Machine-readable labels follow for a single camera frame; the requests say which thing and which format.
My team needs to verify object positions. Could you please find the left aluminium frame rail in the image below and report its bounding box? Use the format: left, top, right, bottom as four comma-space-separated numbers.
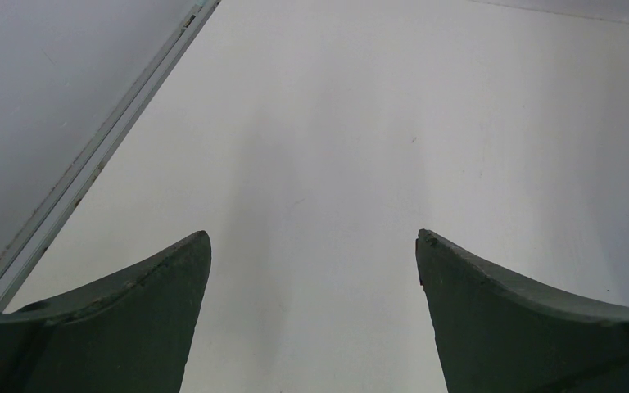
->
0, 1, 218, 311

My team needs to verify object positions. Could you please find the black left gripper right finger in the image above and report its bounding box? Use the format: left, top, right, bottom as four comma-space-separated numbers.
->
415, 229, 629, 392

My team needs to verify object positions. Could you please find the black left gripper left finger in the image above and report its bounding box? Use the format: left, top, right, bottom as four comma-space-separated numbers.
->
0, 231, 211, 392

